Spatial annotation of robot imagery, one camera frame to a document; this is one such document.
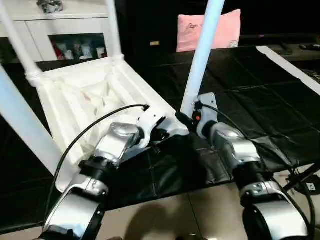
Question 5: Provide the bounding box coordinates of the white plastic table leg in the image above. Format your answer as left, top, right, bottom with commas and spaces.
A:
0, 65, 66, 176
105, 0, 126, 62
179, 0, 226, 120
0, 0, 43, 86

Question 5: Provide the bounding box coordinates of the white plastic table top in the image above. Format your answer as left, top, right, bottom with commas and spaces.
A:
30, 54, 191, 193

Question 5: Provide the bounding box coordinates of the black work mat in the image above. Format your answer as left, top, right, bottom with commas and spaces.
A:
0, 45, 320, 233

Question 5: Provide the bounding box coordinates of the pink pillow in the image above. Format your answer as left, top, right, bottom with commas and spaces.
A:
176, 9, 242, 53

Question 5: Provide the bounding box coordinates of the black cabinet with gold label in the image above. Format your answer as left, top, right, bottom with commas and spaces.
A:
117, 0, 320, 51

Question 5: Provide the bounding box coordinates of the white flat board strip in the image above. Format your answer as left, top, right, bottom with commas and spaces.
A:
256, 46, 320, 96

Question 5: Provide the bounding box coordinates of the black tripod stand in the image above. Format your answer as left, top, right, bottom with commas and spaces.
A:
282, 162, 320, 193

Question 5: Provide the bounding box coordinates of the black box with white label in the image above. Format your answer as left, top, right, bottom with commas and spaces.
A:
300, 180, 320, 197

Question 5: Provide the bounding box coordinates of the white glass-door cabinet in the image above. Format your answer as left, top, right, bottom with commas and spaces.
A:
0, 0, 121, 63

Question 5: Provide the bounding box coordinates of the dark patterned ornament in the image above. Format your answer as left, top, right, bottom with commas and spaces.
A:
37, 0, 64, 14

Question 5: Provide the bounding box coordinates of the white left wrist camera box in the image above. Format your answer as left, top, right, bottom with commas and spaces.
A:
136, 109, 168, 148

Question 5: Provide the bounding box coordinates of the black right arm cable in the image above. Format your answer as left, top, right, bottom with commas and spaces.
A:
195, 102, 317, 236

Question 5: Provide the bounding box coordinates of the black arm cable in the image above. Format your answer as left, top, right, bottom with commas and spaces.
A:
44, 103, 151, 221
195, 102, 317, 236

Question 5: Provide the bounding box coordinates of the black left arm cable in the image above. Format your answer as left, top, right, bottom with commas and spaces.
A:
44, 103, 151, 221

